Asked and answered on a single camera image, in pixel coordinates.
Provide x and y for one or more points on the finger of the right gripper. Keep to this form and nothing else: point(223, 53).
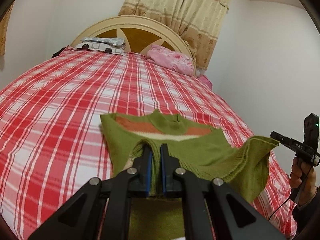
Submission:
point(286, 141)

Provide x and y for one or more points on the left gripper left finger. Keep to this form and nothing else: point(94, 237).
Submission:
point(100, 209)

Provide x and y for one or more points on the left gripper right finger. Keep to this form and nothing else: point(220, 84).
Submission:
point(211, 209)

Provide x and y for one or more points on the green striped knit sweater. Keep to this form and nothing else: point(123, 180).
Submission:
point(201, 149)

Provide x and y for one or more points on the person's right hand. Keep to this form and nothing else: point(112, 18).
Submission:
point(304, 176)

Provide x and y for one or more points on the red plaid bed sheet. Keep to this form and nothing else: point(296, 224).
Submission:
point(51, 143)

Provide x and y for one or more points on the pink cloth beside bed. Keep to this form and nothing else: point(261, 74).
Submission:
point(204, 79)

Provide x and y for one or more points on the pink floral pillow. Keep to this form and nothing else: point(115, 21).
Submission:
point(171, 60)

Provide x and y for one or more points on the beige curtain behind headboard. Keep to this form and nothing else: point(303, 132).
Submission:
point(197, 22)

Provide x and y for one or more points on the grey white folded bedding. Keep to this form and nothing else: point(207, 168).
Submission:
point(114, 45)

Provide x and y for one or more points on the cream wooden headboard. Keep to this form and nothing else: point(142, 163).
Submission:
point(139, 34)

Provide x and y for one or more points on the beige curtain left window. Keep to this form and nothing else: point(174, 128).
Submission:
point(3, 29)

